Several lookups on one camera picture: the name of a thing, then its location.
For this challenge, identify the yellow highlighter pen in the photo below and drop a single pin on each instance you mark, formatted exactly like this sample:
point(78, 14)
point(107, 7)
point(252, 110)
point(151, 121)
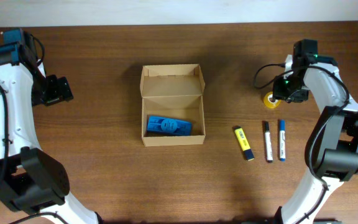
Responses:
point(243, 142)

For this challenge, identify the blue cap white marker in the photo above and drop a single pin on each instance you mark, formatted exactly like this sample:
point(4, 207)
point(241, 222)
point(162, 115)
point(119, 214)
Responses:
point(282, 140)

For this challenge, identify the yellow tape roll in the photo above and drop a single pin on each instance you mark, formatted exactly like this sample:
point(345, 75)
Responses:
point(270, 102)

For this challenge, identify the blue plastic block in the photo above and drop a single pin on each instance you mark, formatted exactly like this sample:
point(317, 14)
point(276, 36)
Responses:
point(169, 126)

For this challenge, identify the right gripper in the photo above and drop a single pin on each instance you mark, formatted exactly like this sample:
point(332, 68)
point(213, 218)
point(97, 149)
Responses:
point(278, 93)

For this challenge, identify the black cap white marker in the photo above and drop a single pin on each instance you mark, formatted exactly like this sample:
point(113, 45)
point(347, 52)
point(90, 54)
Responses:
point(268, 144)

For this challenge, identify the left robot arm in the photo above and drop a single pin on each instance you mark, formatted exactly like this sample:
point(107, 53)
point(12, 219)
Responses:
point(31, 181)

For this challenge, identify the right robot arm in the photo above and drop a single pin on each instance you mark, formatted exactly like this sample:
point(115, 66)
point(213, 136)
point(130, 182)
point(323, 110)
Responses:
point(331, 152)

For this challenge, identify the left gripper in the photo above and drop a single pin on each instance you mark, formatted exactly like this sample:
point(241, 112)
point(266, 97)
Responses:
point(61, 90)

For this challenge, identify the brown cardboard box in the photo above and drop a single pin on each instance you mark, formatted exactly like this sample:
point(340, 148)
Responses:
point(173, 91)

